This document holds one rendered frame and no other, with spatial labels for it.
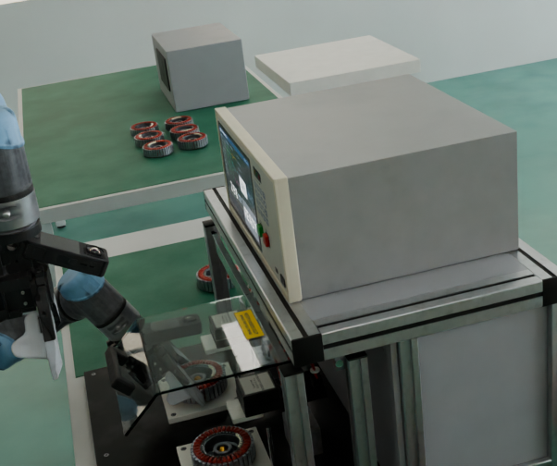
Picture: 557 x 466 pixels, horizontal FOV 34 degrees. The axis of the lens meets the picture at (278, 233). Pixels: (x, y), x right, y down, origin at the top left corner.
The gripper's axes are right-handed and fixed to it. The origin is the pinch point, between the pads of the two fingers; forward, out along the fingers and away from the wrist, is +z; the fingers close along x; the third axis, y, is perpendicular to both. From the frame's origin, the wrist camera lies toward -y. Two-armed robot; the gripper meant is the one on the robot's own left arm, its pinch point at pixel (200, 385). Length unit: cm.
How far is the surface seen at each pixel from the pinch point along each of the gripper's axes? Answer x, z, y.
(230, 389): 2.6, 3.6, -4.3
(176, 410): 5.2, -2.1, 5.6
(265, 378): 23.4, -6.6, -14.3
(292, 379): 44, -16, -21
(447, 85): -432, 192, -174
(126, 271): -71, 0, 9
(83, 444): 3.4, -8.4, 23.2
